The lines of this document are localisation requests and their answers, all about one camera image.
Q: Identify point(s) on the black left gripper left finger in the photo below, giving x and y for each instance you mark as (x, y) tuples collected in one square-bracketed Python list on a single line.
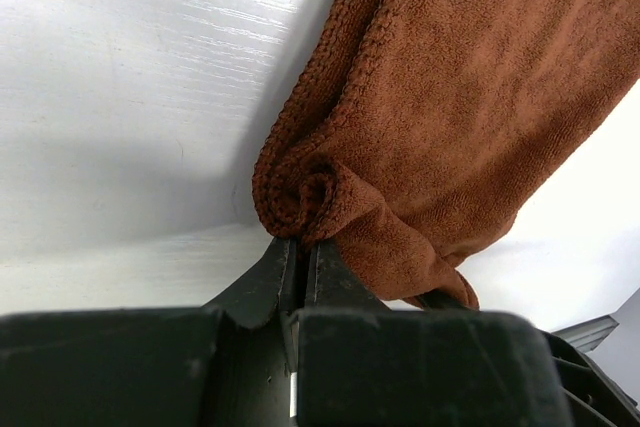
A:
[(221, 364)]

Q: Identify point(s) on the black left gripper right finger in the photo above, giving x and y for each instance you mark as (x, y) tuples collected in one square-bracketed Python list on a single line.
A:
[(359, 363)]

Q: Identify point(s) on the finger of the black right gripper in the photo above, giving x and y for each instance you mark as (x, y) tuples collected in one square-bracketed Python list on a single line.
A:
[(438, 300)]

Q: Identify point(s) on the brown microfiber towel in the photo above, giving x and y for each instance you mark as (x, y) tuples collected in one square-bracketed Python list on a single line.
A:
[(419, 128)]

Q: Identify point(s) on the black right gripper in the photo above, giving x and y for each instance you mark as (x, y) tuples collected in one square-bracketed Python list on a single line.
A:
[(593, 397)]

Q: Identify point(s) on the aluminium mounting rail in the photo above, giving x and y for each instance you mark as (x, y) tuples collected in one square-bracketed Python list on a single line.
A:
[(587, 336)]

